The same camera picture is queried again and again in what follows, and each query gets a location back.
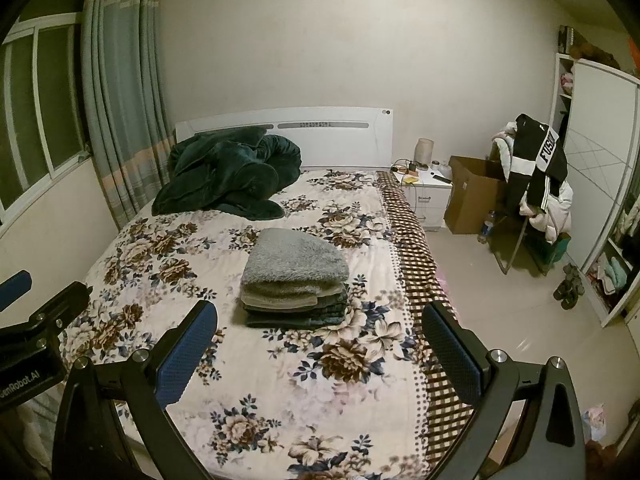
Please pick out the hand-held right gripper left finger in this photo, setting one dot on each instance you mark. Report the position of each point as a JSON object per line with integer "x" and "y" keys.
{"x": 185, "y": 355}

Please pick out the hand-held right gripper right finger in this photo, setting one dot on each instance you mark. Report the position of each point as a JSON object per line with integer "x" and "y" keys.
{"x": 452, "y": 355}

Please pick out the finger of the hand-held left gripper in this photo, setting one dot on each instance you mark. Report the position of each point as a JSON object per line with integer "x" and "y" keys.
{"x": 15, "y": 287}
{"x": 65, "y": 307}

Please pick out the grey fluffy blanket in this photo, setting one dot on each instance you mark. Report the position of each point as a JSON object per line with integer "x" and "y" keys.
{"x": 295, "y": 260}

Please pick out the dark folded pants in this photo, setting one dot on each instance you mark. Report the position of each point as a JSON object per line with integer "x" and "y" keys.
{"x": 300, "y": 319}

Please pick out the floral bed sheet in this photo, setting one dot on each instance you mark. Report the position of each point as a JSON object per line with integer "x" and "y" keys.
{"x": 150, "y": 260}

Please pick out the brown checkered bed sheet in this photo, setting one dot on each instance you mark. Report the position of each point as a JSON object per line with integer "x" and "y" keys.
{"x": 415, "y": 260}

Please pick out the plastic water bottle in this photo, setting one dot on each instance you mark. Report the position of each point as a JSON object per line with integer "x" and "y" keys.
{"x": 486, "y": 230}

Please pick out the teal storage bin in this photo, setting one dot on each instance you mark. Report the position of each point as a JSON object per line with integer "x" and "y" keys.
{"x": 557, "y": 252}

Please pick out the folding chair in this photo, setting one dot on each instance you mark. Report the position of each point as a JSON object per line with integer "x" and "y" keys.
{"x": 505, "y": 210}

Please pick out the brown cardboard box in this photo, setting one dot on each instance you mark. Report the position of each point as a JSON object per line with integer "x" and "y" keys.
{"x": 470, "y": 200}

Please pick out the pink cloth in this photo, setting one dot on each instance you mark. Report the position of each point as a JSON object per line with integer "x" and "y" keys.
{"x": 595, "y": 420}

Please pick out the white nightstand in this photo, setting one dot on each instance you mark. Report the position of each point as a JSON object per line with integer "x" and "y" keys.
{"x": 430, "y": 200}

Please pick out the white puffy jacket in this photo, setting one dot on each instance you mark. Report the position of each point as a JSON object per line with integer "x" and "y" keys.
{"x": 555, "y": 215}

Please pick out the black remote control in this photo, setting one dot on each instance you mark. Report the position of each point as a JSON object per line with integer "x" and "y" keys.
{"x": 441, "y": 178}

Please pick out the white framed window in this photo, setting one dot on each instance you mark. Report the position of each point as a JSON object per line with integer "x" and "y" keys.
{"x": 30, "y": 110}

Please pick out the dark green blanket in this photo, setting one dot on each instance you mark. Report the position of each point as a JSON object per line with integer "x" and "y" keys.
{"x": 220, "y": 180}

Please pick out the teal folded clothes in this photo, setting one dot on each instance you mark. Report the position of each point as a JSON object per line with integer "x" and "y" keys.
{"x": 614, "y": 272}

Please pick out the beige table lamp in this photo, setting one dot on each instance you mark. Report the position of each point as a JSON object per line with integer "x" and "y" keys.
{"x": 424, "y": 152}

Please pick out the pale fleece garment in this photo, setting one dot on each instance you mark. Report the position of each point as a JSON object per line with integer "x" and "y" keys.
{"x": 502, "y": 150}

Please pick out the black jacket with white stripe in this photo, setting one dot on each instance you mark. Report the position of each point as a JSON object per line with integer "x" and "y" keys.
{"x": 530, "y": 145}

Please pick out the green striped curtain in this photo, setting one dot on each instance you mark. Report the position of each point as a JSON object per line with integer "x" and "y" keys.
{"x": 120, "y": 85}

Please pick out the white bed headboard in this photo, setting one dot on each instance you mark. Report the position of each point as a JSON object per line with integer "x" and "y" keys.
{"x": 340, "y": 145}

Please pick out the white wardrobe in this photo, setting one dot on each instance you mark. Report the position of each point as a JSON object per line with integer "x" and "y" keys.
{"x": 595, "y": 160}

